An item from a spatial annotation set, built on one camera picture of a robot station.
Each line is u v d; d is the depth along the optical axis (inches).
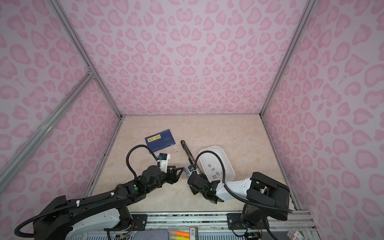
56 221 16.0
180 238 27.2
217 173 35.5
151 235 26.6
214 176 34.7
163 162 27.6
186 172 34.7
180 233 27.3
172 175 27.2
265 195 17.0
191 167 29.5
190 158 37.3
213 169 35.7
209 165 36.5
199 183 25.5
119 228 25.4
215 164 36.5
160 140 40.9
